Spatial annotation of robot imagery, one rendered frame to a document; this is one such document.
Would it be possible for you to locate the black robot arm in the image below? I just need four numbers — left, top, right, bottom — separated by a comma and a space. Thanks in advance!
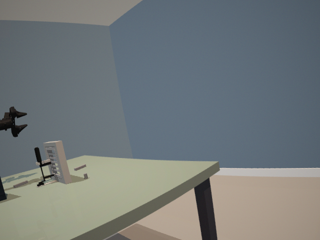
0, 112, 11, 130

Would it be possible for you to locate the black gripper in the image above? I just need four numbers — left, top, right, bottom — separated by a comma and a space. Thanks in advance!
1, 106, 27, 137

